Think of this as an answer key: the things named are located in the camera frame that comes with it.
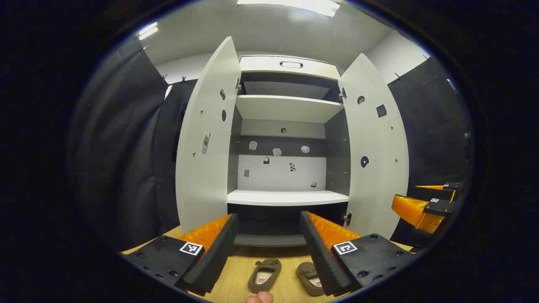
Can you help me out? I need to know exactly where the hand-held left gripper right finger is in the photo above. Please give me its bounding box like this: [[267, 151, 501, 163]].
[[300, 211, 415, 297]]

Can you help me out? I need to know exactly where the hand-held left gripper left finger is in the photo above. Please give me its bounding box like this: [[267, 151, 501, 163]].
[[120, 213, 239, 296]]

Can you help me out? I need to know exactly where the brown fluffy shoe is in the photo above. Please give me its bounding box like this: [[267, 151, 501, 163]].
[[296, 262, 325, 297], [248, 258, 282, 294]]

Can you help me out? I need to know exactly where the white shoe cabinet door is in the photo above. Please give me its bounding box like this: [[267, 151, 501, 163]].
[[338, 53, 410, 240], [176, 36, 242, 234]]

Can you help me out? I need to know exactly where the white shoe cabinet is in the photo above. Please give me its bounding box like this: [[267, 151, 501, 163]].
[[176, 36, 410, 249]]

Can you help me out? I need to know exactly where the white cabinet drawer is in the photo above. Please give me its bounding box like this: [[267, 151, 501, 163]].
[[239, 56, 341, 80]]

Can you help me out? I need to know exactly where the narrow ceiling strip light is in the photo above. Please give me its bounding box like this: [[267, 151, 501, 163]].
[[138, 22, 159, 40]]

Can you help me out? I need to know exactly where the rectangular ceiling panel light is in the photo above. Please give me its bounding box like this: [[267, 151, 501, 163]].
[[237, 0, 341, 17]]

